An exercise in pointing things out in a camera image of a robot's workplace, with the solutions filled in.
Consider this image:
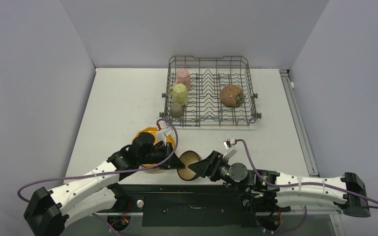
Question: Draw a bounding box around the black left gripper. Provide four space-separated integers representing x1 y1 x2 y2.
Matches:
138 142 185 170

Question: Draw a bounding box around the brown ceramic bowl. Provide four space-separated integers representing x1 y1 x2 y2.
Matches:
177 150 203 182
220 84 244 107

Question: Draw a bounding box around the small grey-green cup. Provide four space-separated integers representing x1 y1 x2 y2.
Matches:
170 103 184 118

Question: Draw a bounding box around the pale yellow mug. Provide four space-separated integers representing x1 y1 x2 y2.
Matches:
169 83 189 106

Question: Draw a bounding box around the grey wire dish rack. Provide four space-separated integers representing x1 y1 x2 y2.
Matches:
159 56 262 127

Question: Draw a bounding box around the pink mug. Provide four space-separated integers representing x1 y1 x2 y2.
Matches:
174 68 191 90

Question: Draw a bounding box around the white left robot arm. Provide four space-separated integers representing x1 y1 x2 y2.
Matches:
24 131 185 236

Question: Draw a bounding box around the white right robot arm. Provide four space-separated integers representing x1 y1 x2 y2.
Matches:
188 151 371 218

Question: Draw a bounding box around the orange polka dot plate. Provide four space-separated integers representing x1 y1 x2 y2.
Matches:
129 127 159 167

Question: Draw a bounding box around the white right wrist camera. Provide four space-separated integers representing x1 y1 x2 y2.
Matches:
223 139 237 161

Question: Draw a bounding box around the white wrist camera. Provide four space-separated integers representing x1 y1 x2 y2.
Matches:
223 139 237 161
156 126 175 146

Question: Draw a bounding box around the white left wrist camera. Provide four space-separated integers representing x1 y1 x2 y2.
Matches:
156 126 175 146

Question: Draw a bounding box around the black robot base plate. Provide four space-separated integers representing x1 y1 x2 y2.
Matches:
103 184 291 227

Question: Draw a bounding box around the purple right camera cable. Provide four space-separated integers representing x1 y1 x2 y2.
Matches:
236 139 378 211

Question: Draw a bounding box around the aluminium frame rail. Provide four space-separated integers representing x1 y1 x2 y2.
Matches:
279 69 319 177

